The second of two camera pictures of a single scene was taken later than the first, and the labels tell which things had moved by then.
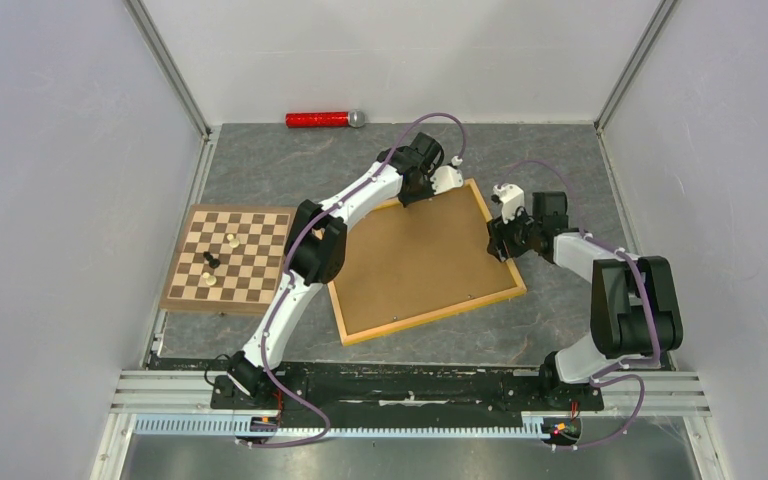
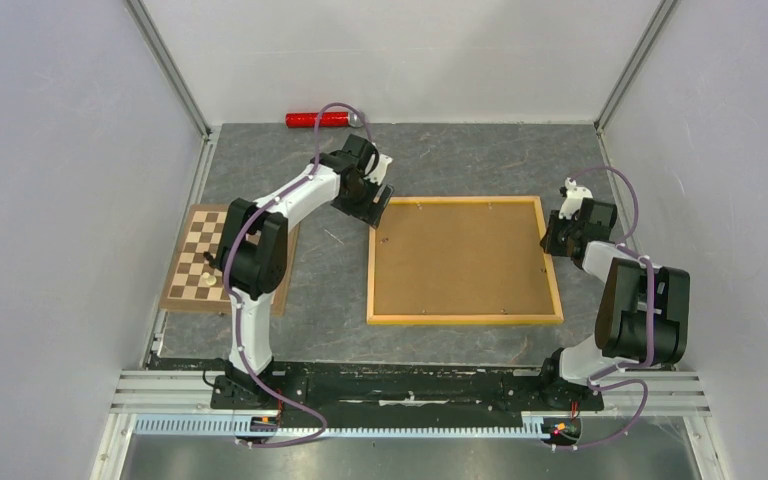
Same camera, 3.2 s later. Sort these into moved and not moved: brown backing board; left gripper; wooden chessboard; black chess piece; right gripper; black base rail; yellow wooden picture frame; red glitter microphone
Moved: yellow wooden picture frame; right gripper; left gripper; brown backing board
Not moved: wooden chessboard; black base rail; red glitter microphone; black chess piece
